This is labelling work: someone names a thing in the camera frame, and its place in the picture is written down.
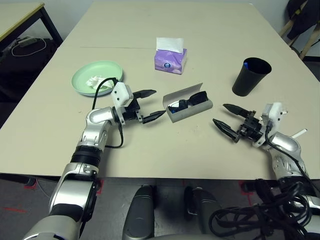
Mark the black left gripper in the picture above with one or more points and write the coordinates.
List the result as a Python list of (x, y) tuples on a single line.
[(132, 112)]

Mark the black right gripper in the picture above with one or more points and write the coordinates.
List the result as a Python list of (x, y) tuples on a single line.
[(251, 127)]

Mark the grey glasses case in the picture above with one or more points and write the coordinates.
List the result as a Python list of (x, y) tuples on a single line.
[(192, 110)]

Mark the black sunglasses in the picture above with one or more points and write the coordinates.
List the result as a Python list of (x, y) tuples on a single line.
[(195, 98)]

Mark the white pen black cap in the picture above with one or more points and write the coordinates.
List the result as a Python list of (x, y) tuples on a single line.
[(285, 112)]

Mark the white tissue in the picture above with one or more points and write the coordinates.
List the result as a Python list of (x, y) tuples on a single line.
[(93, 81)]

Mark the white pen blue cap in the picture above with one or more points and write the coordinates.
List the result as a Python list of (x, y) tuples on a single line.
[(300, 133)]

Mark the light green plate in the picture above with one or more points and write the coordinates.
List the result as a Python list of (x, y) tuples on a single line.
[(82, 72)]

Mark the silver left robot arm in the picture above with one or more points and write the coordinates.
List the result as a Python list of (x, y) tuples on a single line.
[(95, 130)]

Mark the black cup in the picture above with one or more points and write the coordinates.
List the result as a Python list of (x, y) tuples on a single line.
[(246, 85)]

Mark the purple tissue box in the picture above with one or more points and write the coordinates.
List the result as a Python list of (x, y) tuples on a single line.
[(168, 62)]

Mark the light blue plate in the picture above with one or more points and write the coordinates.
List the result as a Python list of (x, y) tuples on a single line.
[(86, 94)]

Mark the black table foot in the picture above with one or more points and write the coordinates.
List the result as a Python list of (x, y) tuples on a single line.
[(248, 187)]

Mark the dark robot right leg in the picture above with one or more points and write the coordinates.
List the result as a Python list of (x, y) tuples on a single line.
[(200, 207)]

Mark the dark robot leg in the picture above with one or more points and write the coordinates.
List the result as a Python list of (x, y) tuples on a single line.
[(200, 207), (138, 215)]

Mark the wooden stool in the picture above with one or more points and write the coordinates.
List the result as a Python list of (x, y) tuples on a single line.
[(308, 43)]

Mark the dark robot left leg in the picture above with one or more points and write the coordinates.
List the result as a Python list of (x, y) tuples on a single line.
[(138, 215)]

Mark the black jacket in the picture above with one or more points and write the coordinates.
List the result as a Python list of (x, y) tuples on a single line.
[(300, 20)]

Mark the grey robot torso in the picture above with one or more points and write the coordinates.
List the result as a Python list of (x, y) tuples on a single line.
[(180, 237)]

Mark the grey power strip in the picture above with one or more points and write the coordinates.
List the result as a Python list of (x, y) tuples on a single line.
[(28, 42)]

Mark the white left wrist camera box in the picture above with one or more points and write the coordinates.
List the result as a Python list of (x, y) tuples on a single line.
[(121, 93)]

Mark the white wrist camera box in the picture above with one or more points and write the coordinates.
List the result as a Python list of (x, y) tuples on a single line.
[(273, 113), (121, 93)]

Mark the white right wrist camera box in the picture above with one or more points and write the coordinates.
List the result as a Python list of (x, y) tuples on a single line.
[(273, 113)]

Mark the beige side table black frame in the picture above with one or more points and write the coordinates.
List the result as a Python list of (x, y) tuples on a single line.
[(17, 17)]

